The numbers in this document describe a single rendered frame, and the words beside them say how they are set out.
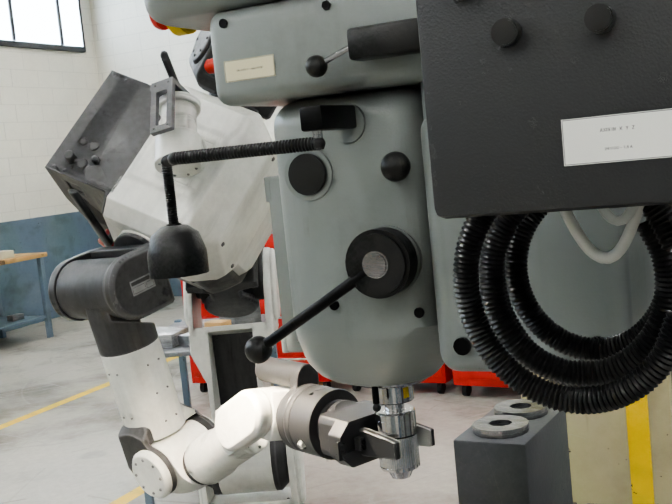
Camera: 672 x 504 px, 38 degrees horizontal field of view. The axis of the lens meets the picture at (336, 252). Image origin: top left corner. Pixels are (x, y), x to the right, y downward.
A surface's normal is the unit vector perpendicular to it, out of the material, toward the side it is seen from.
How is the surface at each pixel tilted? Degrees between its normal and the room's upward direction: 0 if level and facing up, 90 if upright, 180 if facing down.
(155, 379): 88
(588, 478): 90
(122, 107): 58
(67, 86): 90
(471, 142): 90
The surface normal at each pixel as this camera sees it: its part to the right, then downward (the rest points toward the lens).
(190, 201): -0.09, -0.43
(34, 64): 0.90, -0.05
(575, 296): -0.43, 0.13
